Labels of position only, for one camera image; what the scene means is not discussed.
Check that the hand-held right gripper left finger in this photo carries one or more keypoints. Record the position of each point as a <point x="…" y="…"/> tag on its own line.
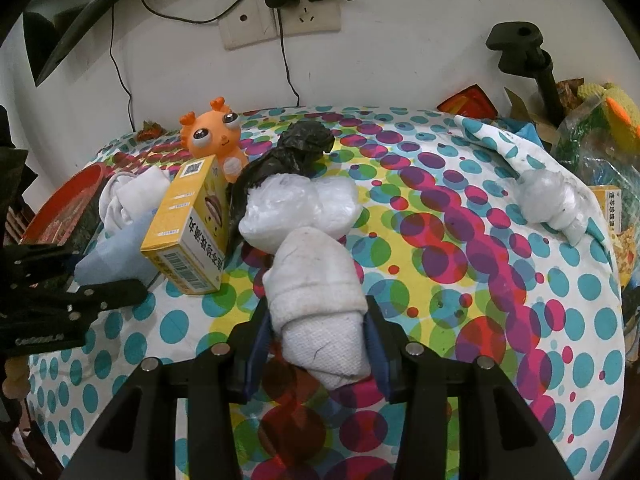
<point x="257" y="352"/>

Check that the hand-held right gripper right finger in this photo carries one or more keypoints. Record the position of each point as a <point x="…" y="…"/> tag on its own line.
<point x="376" y="347"/>

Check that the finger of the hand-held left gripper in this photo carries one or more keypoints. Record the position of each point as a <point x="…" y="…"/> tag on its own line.
<point x="110" y="295"/>
<point x="45" y="255"/>

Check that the light blue cloth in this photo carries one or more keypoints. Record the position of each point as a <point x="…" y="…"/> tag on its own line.
<point x="115" y="255"/>

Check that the red woven tray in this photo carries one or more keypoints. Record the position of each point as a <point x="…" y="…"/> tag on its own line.
<point x="65" y="200"/>

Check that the white towel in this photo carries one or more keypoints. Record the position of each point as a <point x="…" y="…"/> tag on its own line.
<point x="310" y="285"/>

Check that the white sock bundle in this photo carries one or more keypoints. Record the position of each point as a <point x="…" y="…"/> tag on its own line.
<point x="130" y="200"/>

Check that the yellow medicine box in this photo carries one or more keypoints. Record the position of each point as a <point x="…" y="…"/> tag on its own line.
<point x="185" y="230"/>

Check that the person's left hand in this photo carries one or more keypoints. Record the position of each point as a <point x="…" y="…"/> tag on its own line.
<point x="14" y="379"/>

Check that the wooden slatted rack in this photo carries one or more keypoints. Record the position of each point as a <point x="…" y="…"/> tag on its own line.
<point x="15" y="222"/>

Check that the dark cloth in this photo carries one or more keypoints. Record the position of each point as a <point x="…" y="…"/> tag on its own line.
<point x="12" y="170"/>

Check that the polka dot tablecloth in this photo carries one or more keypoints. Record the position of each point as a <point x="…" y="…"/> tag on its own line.
<point x="450" y="270"/>

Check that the small red wrapper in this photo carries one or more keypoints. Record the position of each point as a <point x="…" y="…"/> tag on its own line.
<point x="150" y="129"/>

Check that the orange big-eyed toy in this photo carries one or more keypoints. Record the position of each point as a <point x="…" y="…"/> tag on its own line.
<point x="210" y="132"/>

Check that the black plastic bag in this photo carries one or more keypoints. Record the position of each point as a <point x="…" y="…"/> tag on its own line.
<point x="295" y="147"/>

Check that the small white plastic bag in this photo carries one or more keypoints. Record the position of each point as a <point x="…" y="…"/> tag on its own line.
<point x="545" y="200"/>

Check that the red packet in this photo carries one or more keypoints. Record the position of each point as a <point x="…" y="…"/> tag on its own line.
<point x="470" y="102"/>

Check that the yellow box with white label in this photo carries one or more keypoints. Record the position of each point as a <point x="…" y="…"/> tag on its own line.
<point x="607" y="207"/>

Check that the brown cardboard box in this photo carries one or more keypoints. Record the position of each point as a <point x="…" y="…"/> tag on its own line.
<point x="530" y="120"/>

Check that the clear plastic bag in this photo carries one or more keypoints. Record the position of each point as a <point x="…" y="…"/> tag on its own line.
<point x="585" y="145"/>

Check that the black clamp stand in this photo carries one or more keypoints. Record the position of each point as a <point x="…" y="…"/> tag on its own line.
<point x="515" y="40"/>

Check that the yellow plush toy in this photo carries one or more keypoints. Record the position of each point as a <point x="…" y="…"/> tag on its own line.
<point x="620" y="110"/>

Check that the white wall outlet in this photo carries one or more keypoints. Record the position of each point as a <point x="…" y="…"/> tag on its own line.
<point x="245" y="20"/>

